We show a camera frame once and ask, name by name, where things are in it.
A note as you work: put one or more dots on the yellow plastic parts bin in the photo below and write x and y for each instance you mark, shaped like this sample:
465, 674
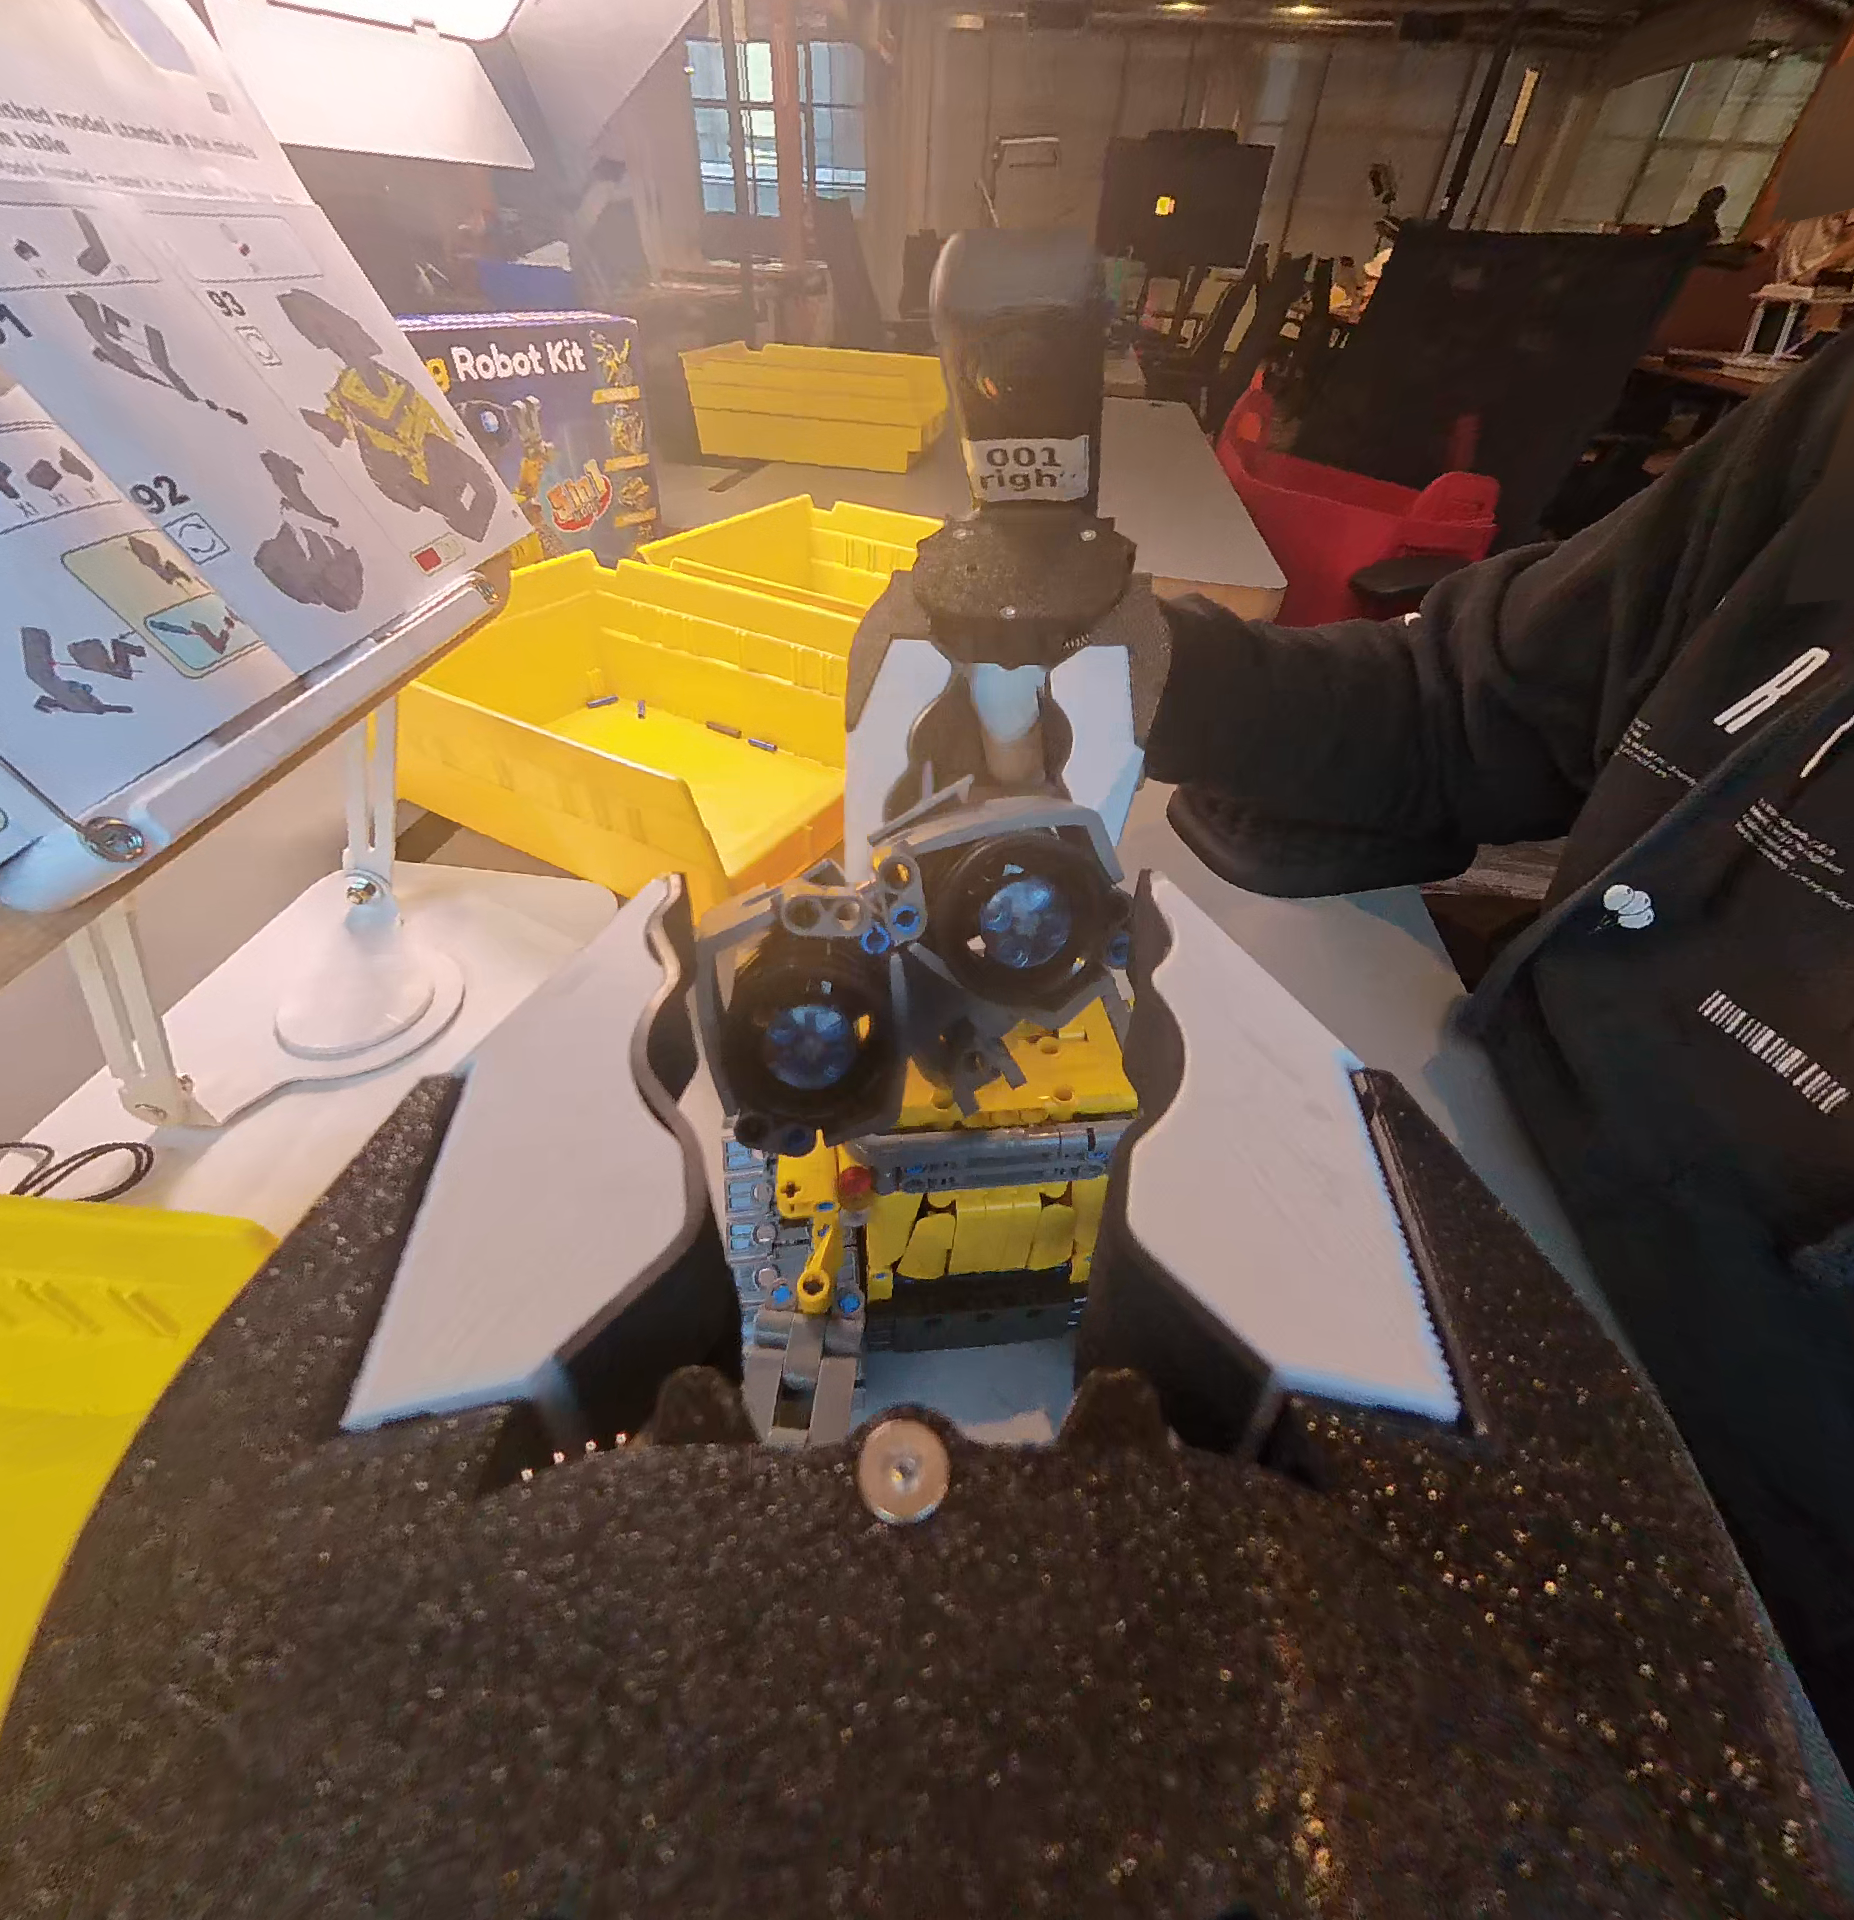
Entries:
73, 1350
806, 548
612, 750
814, 405

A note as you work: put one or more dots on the person's black hoodie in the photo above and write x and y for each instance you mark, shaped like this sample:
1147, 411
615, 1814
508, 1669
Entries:
1692, 975

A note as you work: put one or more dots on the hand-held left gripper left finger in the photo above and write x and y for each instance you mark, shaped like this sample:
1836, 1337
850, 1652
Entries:
553, 1185

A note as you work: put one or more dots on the yellow tracked toy robot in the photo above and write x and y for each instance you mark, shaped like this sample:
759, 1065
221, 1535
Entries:
942, 1215

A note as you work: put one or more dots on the white board on pole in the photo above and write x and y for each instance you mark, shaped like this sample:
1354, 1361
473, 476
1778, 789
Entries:
372, 74

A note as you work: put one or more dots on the grey motor block assembly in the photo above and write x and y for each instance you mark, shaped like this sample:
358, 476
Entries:
927, 931

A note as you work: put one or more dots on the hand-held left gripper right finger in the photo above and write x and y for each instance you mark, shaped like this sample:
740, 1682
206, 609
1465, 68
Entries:
1287, 1200

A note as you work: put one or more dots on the dark framed window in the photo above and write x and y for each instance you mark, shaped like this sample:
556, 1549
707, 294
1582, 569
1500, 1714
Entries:
776, 129

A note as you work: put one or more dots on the red beanbag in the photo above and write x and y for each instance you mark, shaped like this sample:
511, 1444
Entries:
1347, 511

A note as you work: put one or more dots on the white book stand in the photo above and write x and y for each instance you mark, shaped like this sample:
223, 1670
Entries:
313, 841

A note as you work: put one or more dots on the blue robot kit box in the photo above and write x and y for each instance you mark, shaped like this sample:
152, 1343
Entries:
567, 421

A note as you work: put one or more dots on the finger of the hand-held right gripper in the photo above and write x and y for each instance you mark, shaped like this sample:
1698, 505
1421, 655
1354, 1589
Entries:
1107, 735
890, 735

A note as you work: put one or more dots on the instruction booklet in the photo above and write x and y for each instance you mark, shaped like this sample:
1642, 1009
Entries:
162, 450

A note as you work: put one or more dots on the grey desk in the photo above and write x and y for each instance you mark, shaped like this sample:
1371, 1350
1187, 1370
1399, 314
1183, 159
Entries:
1393, 961

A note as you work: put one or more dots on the white side table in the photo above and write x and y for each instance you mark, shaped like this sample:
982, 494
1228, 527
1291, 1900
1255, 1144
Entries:
1183, 494

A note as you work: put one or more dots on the black monitor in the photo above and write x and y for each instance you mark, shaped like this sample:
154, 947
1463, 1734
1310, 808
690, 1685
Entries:
1183, 195

